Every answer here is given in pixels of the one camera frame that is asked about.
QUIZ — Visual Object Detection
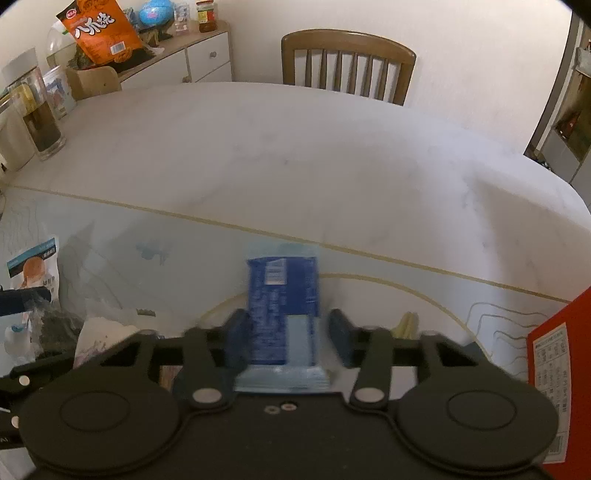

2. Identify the white marble desktop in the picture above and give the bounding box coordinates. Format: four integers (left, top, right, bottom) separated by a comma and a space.
0, 82, 587, 305

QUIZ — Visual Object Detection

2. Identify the clear wrapped bread packet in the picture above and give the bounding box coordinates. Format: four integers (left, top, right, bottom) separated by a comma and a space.
74, 316, 153, 370

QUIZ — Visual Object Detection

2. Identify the white plastic container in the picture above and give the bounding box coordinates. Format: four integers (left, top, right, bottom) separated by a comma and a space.
0, 108, 38, 171

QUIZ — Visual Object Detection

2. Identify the orange snack bag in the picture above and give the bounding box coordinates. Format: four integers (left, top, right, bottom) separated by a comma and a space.
56, 0, 145, 65

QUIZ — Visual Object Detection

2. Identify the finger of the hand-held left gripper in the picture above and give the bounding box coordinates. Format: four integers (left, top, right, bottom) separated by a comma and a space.
0, 286, 51, 317
0, 353, 79, 435

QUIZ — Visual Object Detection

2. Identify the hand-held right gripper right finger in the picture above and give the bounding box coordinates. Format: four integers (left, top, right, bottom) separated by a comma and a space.
327, 308, 492, 411

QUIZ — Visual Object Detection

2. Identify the small clear display box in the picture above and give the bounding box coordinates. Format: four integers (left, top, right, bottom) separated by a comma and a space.
173, 2, 192, 37

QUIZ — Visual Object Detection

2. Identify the white blue label packet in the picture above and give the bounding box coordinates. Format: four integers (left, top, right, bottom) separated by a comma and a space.
7, 237, 61, 303

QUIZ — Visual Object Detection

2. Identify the blue snack packet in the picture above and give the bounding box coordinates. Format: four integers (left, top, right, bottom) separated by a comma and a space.
235, 244, 331, 393

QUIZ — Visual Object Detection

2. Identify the tall glass jar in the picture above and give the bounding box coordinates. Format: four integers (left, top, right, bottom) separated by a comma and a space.
2, 48, 66, 161

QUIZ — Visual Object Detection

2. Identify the brown wooden chair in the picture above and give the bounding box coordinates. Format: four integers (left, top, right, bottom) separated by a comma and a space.
281, 30, 417, 107

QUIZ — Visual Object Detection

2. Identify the white drawer cabinet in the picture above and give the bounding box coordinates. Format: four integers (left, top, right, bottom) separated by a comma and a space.
111, 21, 234, 90

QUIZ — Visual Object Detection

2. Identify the dark bag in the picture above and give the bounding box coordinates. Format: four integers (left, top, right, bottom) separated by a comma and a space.
69, 25, 167, 73

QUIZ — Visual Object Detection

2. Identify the red cardboard box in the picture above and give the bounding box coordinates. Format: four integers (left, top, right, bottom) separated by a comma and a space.
526, 286, 591, 467

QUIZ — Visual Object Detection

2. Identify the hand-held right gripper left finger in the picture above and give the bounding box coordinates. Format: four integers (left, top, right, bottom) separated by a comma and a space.
95, 308, 251, 411

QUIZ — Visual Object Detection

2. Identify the black crinkled packet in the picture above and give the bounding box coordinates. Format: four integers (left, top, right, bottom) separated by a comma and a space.
34, 307, 86, 358

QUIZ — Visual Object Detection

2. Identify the blue globe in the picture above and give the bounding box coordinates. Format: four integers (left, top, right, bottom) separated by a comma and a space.
140, 0, 174, 26

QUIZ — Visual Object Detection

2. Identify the red lid sauce jar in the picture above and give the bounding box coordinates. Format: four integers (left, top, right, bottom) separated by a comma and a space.
195, 0, 218, 33

